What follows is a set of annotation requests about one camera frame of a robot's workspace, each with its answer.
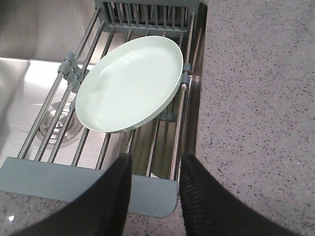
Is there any stainless steel sink basin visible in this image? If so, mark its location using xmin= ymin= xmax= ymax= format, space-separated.
xmin=0 ymin=0 xmax=207 ymax=178

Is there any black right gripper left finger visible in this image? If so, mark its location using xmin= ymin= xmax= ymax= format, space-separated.
xmin=14 ymin=153 xmax=132 ymax=236

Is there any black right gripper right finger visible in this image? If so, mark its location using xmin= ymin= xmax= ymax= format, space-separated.
xmin=180 ymin=153 xmax=295 ymax=236

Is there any pale green round plate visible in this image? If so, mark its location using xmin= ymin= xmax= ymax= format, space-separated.
xmin=75 ymin=36 xmax=184 ymax=133

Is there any teal steel drying rack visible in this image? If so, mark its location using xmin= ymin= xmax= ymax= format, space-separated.
xmin=0 ymin=0 xmax=205 ymax=217

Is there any round steel sink drain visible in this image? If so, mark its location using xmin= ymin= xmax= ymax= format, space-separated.
xmin=36 ymin=101 xmax=83 ymax=149

